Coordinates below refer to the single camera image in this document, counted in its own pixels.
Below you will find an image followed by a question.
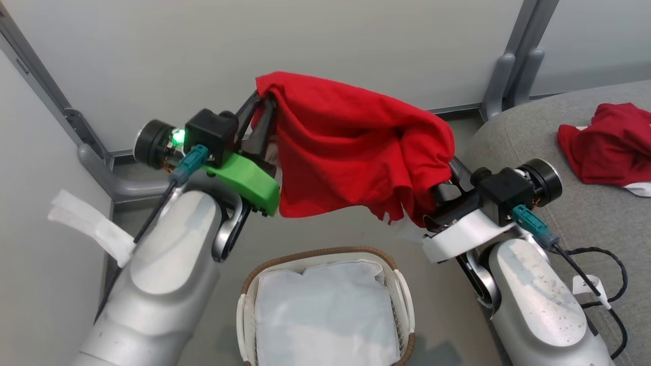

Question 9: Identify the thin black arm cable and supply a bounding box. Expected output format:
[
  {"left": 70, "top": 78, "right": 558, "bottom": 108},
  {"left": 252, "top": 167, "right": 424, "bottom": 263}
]
[
  {"left": 552, "top": 244, "right": 629, "bottom": 360},
  {"left": 94, "top": 180, "right": 179, "bottom": 323}
]

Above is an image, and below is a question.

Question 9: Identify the grey fabric sofa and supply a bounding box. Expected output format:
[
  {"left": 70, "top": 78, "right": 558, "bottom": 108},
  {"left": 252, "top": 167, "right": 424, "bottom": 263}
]
[{"left": 460, "top": 79, "right": 651, "bottom": 366}]

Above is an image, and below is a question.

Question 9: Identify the grey partition upright post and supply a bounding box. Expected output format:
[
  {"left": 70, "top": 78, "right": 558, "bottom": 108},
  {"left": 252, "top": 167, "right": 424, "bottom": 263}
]
[{"left": 501, "top": 0, "right": 560, "bottom": 107}]

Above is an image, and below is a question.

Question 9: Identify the teal right cable connector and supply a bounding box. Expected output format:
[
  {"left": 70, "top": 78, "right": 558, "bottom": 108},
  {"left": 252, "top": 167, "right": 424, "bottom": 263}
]
[{"left": 511, "top": 204, "right": 560, "bottom": 250}]

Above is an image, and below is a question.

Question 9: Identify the white basket liner cloth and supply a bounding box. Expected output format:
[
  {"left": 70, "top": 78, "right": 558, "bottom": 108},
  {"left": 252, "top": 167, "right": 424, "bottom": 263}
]
[{"left": 253, "top": 260, "right": 402, "bottom": 366}]

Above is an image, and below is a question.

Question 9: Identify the teal left cable connector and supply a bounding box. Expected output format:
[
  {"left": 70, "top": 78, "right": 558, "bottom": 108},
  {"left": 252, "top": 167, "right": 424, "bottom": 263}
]
[{"left": 170, "top": 144, "right": 210, "bottom": 186}]

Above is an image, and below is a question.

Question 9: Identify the white strap on left arm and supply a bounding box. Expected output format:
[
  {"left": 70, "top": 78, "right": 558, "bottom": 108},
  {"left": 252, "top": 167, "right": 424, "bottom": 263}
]
[{"left": 47, "top": 189, "right": 137, "bottom": 268}]

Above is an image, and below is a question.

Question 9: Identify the white laundry basket brown rim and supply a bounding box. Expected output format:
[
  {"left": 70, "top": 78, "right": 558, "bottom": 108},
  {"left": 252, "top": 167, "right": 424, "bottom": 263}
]
[{"left": 235, "top": 247, "right": 417, "bottom": 366}]

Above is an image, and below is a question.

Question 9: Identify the red garment with white trim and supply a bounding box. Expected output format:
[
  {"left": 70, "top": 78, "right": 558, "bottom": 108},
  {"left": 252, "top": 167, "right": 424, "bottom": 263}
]
[{"left": 557, "top": 102, "right": 651, "bottom": 198}]

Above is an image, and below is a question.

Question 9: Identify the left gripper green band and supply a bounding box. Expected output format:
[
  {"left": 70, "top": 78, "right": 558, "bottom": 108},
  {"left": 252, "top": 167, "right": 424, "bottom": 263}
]
[{"left": 133, "top": 92, "right": 281, "bottom": 218}]

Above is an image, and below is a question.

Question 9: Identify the white cable tag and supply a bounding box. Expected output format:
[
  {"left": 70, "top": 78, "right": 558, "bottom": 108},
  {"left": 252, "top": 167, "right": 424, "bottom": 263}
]
[{"left": 572, "top": 274, "right": 612, "bottom": 311}]

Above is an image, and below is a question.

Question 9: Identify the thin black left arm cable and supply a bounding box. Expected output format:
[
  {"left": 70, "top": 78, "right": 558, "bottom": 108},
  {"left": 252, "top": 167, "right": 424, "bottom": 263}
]
[{"left": 94, "top": 180, "right": 179, "bottom": 323}]

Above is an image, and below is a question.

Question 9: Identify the teal cable connector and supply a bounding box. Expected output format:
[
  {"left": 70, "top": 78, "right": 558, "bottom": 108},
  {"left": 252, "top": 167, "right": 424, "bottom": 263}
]
[
  {"left": 511, "top": 204, "right": 560, "bottom": 250},
  {"left": 170, "top": 144, "right": 210, "bottom": 186}
]

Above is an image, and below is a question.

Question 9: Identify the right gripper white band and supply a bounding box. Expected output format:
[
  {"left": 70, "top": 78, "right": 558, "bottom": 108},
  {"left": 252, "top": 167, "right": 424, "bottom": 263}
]
[{"left": 422, "top": 156, "right": 564, "bottom": 264}]

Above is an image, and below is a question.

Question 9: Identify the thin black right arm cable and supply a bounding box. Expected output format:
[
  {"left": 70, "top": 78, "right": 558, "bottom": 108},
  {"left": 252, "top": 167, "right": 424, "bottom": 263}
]
[{"left": 552, "top": 244, "right": 629, "bottom": 360}]

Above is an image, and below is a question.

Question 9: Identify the grey partition corner post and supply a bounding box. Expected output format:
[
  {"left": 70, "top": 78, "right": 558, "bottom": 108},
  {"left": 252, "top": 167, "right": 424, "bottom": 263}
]
[{"left": 0, "top": 10, "right": 115, "bottom": 163}]

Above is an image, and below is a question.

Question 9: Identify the plain red garment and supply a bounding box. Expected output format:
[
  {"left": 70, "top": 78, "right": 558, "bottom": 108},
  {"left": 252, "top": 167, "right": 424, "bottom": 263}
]
[{"left": 253, "top": 71, "right": 457, "bottom": 228}]

